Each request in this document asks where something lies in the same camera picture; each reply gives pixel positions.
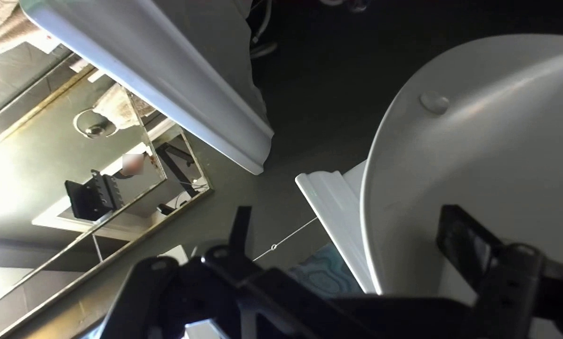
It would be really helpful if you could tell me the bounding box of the white toilet tank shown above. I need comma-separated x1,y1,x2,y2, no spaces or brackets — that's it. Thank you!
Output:
294,168,384,297

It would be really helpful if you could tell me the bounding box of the dark marbled tissue box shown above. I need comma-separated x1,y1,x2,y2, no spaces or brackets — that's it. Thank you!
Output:
288,243,365,301

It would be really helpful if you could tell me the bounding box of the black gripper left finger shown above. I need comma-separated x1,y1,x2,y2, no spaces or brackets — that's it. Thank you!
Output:
226,203,256,260

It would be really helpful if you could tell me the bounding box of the white window sill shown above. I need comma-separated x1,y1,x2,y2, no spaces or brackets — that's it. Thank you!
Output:
19,0,277,177

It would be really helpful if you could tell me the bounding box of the window blind cord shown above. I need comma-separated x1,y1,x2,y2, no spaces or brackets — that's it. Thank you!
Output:
250,215,320,264

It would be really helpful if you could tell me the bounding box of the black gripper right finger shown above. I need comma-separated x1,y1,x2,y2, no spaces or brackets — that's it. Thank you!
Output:
435,201,506,292

